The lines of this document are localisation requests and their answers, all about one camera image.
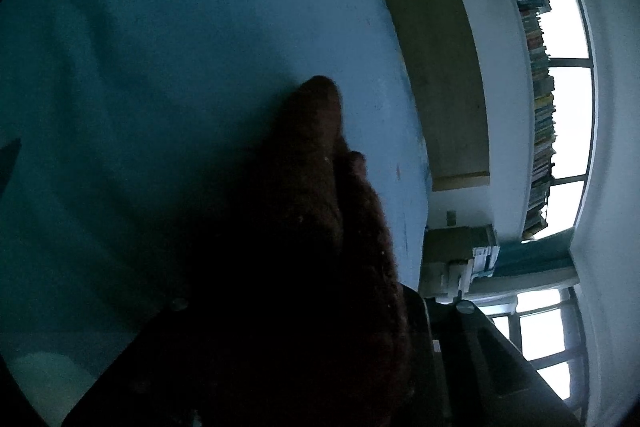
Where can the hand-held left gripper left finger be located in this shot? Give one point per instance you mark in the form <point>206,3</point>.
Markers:
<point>150,332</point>

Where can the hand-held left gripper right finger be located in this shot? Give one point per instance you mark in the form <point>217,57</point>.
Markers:
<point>480,357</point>

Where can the dark red knitted sweater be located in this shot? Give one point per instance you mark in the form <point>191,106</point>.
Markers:
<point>310,207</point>

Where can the glass window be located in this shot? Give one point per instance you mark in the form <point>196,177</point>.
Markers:
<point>572,117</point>
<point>545,332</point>

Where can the teal curtain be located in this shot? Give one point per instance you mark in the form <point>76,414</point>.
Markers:
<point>535,254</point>

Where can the row of books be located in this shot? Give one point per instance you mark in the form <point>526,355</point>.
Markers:
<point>537,117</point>

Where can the brown wooden door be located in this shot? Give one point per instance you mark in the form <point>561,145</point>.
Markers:
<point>440,82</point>

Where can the blue printed bedsheet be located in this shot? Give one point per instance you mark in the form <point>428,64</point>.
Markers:
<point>175,32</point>

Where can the wall socket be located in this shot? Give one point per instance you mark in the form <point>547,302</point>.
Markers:
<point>450,218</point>

